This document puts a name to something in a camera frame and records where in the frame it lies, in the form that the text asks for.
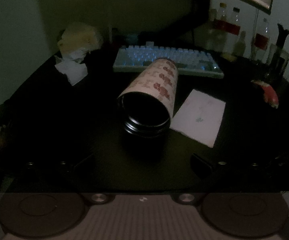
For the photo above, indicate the black tool in jar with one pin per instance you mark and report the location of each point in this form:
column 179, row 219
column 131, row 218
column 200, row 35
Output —
column 283, row 35

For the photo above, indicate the white backlit keyboard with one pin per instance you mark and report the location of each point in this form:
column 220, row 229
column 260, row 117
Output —
column 167, row 58

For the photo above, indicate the small clear bottle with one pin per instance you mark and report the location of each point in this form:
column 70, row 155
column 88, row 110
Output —
column 240, row 45

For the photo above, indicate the black cap plastic bottle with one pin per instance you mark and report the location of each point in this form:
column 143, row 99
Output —
column 235, row 23

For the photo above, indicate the patterned cylindrical container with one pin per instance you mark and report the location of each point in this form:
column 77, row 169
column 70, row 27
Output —
column 149, row 97

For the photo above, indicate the glass jar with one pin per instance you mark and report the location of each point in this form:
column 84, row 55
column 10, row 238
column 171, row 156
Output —
column 278, row 61

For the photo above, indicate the yellow plush toy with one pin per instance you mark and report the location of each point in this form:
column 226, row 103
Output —
column 80, row 36

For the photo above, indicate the small white box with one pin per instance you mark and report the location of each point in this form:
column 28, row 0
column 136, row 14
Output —
column 149, row 43

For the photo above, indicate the yellow cap plastic bottle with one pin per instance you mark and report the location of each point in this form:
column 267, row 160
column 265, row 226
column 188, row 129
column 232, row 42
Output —
column 222, row 22

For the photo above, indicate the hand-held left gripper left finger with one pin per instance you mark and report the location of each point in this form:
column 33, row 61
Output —
column 85, row 161

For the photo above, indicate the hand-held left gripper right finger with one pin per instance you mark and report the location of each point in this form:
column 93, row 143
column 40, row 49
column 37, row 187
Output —
column 200, row 163

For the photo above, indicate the red and white packet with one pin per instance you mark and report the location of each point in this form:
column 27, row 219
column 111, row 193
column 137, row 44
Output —
column 269, row 92

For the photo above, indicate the crumpled white tissue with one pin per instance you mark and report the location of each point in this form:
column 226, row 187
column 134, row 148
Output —
column 73, row 53

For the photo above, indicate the white printed paper tissue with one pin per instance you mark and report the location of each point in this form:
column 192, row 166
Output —
column 199, row 117

